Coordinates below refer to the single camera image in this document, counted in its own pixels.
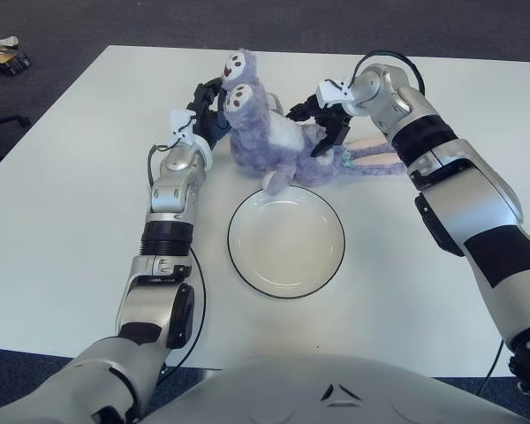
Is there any white plate with black rim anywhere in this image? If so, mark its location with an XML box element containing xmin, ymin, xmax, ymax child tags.
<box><xmin>226</xmin><ymin>185</ymin><xmax>346</xmax><ymax>301</ymax></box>

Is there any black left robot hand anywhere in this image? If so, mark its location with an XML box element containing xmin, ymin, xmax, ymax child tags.
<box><xmin>185</xmin><ymin>77</ymin><xmax>229</xmax><ymax>151</ymax></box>

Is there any dark cardboard box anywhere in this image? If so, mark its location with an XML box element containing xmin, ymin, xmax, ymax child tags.
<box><xmin>0</xmin><ymin>48</ymin><xmax>32</xmax><ymax>77</ymax></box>

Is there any grey robot torso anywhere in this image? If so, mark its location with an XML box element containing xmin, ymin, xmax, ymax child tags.
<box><xmin>132</xmin><ymin>352</ymin><xmax>530</xmax><ymax>424</ymax></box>

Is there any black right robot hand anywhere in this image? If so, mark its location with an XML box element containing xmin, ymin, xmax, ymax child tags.
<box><xmin>285</xmin><ymin>92</ymin><xmax>352</xmax><ymax>159</ymax></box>

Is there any purple plush rabbit doll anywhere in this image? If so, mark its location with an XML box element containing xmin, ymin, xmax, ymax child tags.
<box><xmin>220</xmin><ymin>49</ymin><xmax>407</xmax><ymax>196</ymax></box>

